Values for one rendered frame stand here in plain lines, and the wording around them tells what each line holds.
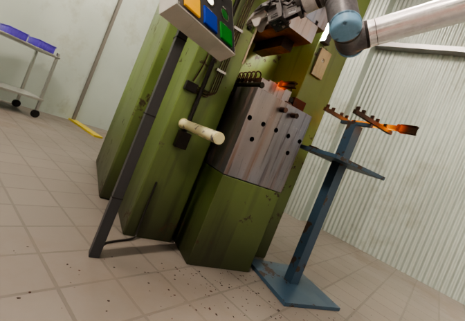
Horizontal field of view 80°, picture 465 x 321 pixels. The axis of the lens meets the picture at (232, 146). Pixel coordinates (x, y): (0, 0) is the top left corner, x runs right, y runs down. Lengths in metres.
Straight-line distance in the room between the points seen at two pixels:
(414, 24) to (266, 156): 0.80
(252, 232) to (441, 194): 2.69
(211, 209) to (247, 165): 0.27
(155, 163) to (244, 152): 0.44
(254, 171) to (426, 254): 2.76
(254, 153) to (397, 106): 2.94
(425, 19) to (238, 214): 1.07
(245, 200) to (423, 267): 2.74
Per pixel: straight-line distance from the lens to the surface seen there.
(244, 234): 1.53
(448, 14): 1.09
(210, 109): 1.46
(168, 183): 1.47
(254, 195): 1.46
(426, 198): 3.84
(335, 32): 0.95
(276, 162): 1.47
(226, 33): 1.18
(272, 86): 1.47
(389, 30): 1.07
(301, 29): 1.59
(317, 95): 1.86
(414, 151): 3.93
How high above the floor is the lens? 0.63
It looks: 1 degrees down
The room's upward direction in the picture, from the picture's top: 22 degrees clockwise
